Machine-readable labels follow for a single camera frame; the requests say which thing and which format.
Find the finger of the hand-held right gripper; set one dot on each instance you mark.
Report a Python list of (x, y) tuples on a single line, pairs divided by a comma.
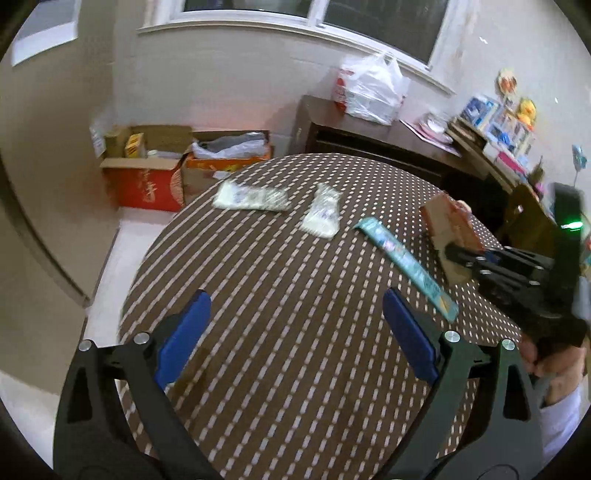
[(466, 258)]

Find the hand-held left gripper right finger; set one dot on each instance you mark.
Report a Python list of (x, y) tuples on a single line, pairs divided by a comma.
[(411, 337)]

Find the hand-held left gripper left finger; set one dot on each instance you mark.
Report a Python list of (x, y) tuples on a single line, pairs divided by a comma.
[(184, 332)]

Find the red paper bag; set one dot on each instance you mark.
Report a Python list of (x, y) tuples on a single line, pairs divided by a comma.
[(455, 226)]

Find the person's right hand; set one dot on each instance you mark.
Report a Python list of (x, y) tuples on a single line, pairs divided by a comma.
[(565, 369)]

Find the long teal wrapper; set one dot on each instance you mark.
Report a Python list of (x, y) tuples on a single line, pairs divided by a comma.
[(401, 258)]

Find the row of books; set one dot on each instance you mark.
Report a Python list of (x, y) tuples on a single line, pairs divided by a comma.
[(485, 138)]

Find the pink papers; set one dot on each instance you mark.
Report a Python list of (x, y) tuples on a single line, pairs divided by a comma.
[(431, 129)]

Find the person's white clothing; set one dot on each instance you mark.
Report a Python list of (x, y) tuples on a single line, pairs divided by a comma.
[(561, 424)]

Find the white printed packet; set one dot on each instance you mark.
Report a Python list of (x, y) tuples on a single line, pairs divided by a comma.
[(249, 198)]

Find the red cardboard box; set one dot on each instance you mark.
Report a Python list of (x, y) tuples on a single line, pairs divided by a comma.
[(143, 189)]

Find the clear plastic wrapper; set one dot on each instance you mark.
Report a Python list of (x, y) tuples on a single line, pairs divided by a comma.
[(321, 217)]

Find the yellow duck toy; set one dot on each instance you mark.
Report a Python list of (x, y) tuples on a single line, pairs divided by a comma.
[(526, 110)]

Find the orange cardboard box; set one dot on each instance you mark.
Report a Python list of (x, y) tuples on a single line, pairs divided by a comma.
[(203, 168)]

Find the dark wooden cabinet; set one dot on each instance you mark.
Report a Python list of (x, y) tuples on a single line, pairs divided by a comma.
[(332, 124)]

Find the grey plastic bag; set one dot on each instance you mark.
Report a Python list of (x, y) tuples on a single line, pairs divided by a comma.
[(231, 147)]

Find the small yellow box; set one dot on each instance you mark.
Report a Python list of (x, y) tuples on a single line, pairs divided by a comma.
[(135, 145)]

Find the white plastic bag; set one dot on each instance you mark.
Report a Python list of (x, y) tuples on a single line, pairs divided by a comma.
[(369, 90)]

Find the white paper sheet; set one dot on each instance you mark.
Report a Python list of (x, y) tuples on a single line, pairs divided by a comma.
[(98, 141)]

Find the white framed window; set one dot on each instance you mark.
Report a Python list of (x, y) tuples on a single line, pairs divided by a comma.
[(383, 23)]

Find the orange wall decoration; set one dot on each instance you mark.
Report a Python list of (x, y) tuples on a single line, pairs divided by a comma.
[(506, 81)]

